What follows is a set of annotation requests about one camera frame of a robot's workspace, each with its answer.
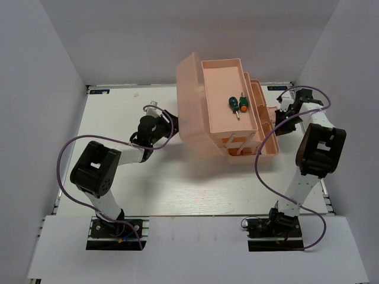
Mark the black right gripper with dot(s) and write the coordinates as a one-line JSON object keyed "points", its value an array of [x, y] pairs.
{"points": [[283, 129]]}

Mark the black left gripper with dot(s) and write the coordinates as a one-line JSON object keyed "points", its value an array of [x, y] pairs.
{"points": [[176, 122]]}

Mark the stubby green orange screwdriver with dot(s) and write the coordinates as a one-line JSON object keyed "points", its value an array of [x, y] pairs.
{"points": [[243, 103]]}

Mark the pink plastic toolbox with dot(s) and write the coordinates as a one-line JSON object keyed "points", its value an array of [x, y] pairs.
{"points": [[208, 126]]}

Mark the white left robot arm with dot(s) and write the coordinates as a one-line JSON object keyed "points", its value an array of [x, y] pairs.
{"points": [[94, 172]]}

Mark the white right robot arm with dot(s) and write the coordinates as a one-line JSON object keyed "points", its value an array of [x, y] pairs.
{"points": [[317, 156]]}

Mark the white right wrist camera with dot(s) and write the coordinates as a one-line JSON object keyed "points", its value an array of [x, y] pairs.
{"points": [[285, 103]]}

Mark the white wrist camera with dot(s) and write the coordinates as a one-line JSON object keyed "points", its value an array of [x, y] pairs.
{"points": [[285, 103], [151, 110]]}

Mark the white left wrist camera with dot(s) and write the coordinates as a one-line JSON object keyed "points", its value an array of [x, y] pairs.
{"points": [[151, 110]]}

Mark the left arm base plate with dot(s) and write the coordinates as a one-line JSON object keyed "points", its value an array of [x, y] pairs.
{"points": [[117, 237]]}

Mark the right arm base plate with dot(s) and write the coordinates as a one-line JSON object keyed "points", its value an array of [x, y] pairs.
{"points": [[261, 238]]}

